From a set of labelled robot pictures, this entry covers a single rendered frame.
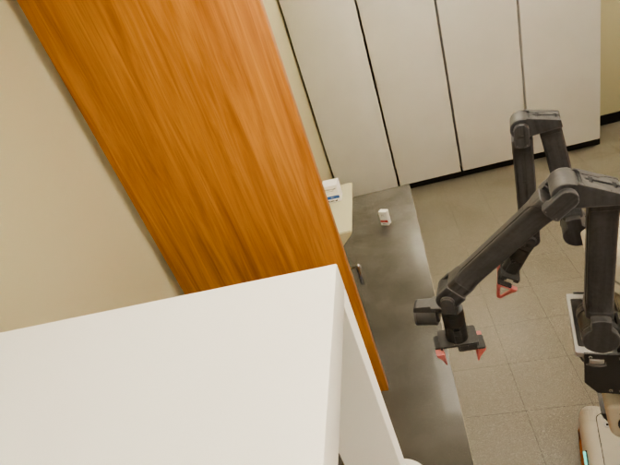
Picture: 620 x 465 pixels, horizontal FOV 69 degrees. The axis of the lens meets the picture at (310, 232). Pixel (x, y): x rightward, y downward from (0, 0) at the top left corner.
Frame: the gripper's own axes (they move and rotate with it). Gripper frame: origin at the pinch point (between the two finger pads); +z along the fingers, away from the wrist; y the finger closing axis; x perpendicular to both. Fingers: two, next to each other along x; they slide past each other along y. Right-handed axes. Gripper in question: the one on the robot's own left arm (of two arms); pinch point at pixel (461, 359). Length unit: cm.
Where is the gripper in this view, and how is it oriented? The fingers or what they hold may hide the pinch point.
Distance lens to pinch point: 139.7
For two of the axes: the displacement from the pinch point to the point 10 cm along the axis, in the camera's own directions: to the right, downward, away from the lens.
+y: -9.5, 2.2, 2.3
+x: -0.8, 5.2, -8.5
